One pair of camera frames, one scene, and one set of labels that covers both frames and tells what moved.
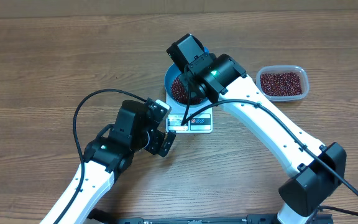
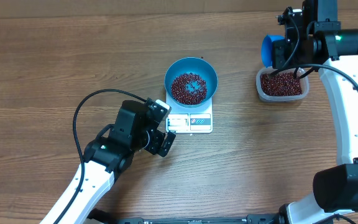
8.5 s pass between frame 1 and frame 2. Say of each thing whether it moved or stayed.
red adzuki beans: stayed
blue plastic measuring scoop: moved
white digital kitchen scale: stayed
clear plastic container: stayed
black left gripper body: stayed
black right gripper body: moved
